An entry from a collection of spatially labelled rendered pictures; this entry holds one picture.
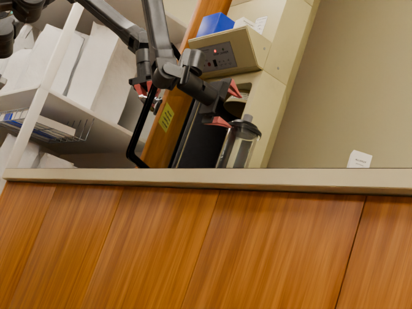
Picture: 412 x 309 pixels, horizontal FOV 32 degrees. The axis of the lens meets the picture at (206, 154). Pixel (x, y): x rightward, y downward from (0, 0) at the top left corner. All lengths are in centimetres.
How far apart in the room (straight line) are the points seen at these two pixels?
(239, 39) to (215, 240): 86
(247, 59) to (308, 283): 107
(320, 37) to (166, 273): 145
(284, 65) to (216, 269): 94
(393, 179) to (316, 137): 134
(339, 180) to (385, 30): 135
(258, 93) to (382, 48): 57
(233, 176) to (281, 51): 81
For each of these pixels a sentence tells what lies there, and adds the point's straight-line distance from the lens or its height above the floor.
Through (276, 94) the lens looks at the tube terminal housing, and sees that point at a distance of 233.
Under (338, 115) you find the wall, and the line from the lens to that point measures 263.
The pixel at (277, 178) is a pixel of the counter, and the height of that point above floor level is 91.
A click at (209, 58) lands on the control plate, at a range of 246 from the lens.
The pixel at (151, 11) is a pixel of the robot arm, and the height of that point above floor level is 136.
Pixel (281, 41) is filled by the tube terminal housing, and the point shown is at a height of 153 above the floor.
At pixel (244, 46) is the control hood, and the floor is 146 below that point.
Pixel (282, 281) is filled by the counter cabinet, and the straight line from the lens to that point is 146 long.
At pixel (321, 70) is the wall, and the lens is 281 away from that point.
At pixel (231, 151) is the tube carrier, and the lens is 205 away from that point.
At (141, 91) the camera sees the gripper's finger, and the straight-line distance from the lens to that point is 234.
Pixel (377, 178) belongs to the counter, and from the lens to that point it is 135.
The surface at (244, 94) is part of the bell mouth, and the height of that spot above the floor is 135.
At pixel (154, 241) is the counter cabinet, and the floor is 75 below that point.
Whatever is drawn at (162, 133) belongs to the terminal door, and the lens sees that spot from 233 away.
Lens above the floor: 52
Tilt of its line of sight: 15 degrees up
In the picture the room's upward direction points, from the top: 19 degrees clockwise
